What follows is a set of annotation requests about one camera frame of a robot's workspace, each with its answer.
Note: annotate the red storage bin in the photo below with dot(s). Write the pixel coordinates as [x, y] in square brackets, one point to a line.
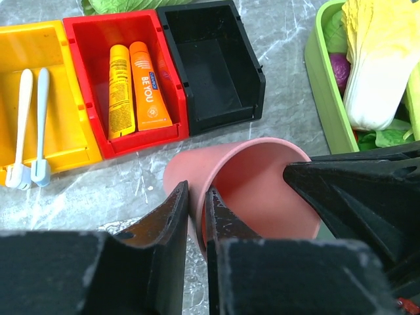
[91, 38]

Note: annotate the yellow napa cabbage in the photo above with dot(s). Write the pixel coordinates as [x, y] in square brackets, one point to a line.
[383, 49]

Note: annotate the black storage bin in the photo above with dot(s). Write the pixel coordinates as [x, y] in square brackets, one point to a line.
[219, 71]

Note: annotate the clear textured acrylic tray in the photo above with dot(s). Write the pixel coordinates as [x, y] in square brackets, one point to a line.
[143, 269]

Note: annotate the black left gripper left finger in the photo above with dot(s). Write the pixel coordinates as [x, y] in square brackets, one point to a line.
[52, 272]

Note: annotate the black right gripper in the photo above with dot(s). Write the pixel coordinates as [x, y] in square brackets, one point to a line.
[373, 197]

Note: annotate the green napa cabbage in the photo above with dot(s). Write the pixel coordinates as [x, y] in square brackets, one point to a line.
[95, 7]

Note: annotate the yellow storage bin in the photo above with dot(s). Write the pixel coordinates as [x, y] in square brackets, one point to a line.
[69, 138]

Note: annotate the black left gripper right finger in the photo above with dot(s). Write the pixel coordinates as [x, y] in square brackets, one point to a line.
[249, 274]

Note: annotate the orange toothpaste tube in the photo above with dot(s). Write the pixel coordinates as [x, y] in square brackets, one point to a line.
[151, 111]

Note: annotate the lime green vegetable tray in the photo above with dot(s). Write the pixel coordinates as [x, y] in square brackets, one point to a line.
[328, 36]

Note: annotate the yellow toothpaste tube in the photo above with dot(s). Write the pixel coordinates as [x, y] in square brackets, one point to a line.
[121, 117]

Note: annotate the pink plastic cup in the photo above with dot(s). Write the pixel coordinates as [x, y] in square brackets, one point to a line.
[249, 178]

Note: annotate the cream toothbrush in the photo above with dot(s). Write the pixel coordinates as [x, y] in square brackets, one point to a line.
[18, 175]

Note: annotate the purple cabbage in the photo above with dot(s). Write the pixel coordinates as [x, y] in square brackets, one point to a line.
[341, 70]

